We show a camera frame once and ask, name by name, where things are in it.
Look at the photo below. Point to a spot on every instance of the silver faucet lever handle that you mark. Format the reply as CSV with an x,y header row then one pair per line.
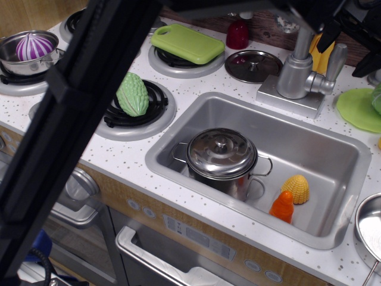
x,y
318,83

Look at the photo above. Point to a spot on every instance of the steel pot with lid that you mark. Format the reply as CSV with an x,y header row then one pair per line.
x,y
223,159

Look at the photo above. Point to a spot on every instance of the yellow toy corn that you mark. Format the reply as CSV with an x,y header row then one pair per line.
x,y
298,186

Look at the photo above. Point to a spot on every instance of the flat steel pot lid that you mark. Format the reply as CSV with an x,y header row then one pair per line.
x,y
252,66

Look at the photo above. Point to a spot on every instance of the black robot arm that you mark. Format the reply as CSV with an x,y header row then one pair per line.
x,y
80,87

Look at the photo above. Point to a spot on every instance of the steel bowl on stove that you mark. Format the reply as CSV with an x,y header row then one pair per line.
x,y
11,62

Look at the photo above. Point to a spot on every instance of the front black stove burner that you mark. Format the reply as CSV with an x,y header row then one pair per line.
x,y
158,103

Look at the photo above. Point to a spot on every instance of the blue object below counter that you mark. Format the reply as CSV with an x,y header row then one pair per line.
x,y
41,248

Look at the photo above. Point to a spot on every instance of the green cutting board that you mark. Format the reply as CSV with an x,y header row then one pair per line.
x,y
187,43

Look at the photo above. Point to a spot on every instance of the steel pan at right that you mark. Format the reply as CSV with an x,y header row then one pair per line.
x,y
367,233

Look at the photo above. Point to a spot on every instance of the orange toy bottle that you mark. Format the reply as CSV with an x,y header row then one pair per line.
x,y
283,207

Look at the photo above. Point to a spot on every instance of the silver sink basin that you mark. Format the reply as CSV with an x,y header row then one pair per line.
x,y
334,165

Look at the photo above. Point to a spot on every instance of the rear black stove burner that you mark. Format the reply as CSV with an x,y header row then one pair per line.
x,y
173,60

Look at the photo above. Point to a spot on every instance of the black stove burner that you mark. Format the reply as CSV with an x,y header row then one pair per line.
x,y
173,60
9,78
158,103

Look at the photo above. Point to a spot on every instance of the yellow toy object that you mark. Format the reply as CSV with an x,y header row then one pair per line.
x,y
320,60

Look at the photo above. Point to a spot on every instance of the silver toy faucet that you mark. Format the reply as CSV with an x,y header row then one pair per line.
x,y
286,91

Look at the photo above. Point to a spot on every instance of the silver oven dial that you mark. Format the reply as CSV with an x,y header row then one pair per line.
x,y
81,186

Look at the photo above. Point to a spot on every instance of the dark red toy cup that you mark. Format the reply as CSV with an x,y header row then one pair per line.
x,y
237,35

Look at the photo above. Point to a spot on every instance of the green toy vegetable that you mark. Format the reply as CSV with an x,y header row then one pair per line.
x,y
376,99

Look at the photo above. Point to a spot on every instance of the far left stove burner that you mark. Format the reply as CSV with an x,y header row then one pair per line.
x,y
72,21

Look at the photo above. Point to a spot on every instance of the silver dishwasher door handle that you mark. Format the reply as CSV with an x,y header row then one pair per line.
x,y
165,271

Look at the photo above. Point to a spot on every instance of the left black stove burner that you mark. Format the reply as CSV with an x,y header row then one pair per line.
x,y
9,78

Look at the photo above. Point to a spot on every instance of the purple white toy onion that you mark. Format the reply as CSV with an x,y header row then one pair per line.
x,y
32,47

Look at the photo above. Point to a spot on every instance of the silver oven door handle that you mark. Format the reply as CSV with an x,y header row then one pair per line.
x,y
83,218

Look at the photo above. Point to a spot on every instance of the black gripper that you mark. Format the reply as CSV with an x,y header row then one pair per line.
x,y
360,20

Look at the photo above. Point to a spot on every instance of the green plastic plate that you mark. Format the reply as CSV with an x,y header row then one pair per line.
x,y
356,108

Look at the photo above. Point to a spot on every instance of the green toy bitter gourd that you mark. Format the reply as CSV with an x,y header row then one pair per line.
x,y
132,95

